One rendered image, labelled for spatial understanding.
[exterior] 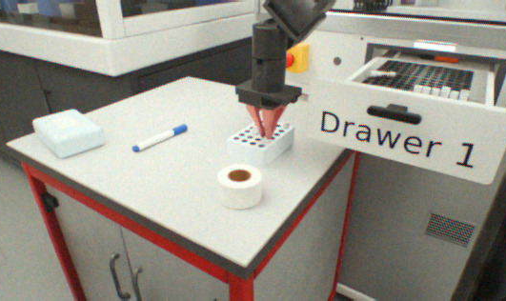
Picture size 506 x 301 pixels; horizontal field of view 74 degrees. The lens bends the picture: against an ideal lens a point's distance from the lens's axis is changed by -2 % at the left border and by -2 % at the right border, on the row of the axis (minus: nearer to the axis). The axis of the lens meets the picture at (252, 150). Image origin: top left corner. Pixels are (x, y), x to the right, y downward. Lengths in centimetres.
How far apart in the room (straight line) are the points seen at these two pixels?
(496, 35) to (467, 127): 35
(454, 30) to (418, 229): 54
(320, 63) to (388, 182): 38
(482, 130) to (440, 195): 48
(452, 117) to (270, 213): 29
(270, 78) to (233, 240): 26
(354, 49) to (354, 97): 35
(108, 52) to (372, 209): 89
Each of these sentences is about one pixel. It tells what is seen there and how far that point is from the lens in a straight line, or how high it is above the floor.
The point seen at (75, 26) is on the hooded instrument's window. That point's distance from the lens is 121.
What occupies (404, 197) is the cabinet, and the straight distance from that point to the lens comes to 104.
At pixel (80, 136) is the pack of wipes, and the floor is 80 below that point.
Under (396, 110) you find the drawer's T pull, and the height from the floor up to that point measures 91.
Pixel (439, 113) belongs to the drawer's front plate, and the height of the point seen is 91.
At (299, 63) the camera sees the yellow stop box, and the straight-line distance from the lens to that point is 92.
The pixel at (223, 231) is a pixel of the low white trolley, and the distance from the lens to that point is 50.
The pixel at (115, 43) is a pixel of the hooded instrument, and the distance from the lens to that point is 110.
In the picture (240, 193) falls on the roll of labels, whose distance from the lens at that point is 51.
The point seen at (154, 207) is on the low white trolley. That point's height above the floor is 76.
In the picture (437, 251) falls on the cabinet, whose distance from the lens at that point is 112.
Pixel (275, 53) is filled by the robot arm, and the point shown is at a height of 97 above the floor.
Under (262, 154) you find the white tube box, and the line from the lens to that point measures 62.
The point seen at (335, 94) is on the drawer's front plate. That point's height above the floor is 91.
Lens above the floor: 109
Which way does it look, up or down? 29 degrees down
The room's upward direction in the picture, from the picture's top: straight up
